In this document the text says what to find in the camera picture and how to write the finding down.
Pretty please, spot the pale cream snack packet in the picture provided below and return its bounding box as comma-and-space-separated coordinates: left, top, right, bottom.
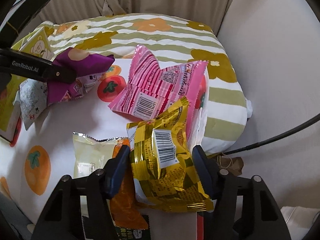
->
72, 131, 131, 180

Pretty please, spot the white crumpled plastic bag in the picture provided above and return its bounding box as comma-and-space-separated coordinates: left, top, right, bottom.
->
246, 99, 255, 118

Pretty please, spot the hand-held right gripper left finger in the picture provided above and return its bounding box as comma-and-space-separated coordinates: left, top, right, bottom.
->
37, 145, 131, 240

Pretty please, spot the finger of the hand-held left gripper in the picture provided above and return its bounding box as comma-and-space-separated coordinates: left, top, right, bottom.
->
0, 0, 58, 48
0, 49, 76, 83

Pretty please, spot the orange snack packet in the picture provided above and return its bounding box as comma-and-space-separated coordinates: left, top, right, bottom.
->
109, 140, 148, 231

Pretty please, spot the pink striped snack packet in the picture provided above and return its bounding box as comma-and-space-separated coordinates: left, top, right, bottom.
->
108, 44, 209, 136

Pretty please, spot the gold yellow snack packet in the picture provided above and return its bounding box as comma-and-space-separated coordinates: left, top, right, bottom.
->
126, 96, 215, 213

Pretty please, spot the silver grey snack packet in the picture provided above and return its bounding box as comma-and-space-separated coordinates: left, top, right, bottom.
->
19, 78, 48, 131

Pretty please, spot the striped floral blanket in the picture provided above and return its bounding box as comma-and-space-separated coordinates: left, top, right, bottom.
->
32, 13, 248, 156

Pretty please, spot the black curved lamp pole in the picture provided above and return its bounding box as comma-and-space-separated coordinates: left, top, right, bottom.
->
224, 112, 320, 156

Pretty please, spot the white garment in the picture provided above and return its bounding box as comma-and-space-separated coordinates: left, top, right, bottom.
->
279, 206, 320, 231

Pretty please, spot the brown paper bag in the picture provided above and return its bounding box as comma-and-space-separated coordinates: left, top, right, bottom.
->
216, 154, 245, 178

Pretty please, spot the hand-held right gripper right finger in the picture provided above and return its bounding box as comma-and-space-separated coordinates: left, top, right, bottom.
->
191, 145, 292, 240

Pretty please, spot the purple snack packet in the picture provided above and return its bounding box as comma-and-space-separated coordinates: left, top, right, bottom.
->
46, 48, 116, 105

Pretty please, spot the green cardboard box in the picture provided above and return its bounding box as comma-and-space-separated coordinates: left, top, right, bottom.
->
0, 27, 56, 147

